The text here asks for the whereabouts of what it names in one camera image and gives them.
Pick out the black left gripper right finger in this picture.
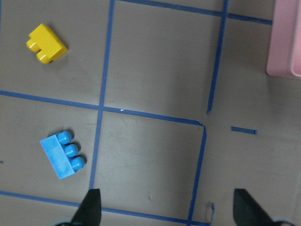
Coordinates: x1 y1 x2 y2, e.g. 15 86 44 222
233 188 275 226

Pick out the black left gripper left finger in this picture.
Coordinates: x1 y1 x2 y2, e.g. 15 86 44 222
71 189 102 226

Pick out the blue toy block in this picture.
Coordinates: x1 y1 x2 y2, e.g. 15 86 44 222
40 131 85 179

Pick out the pink plastic box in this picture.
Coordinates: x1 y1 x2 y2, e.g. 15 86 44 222
266 0 301 79

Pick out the yellow toy block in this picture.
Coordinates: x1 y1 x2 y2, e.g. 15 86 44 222
26 24 68 64

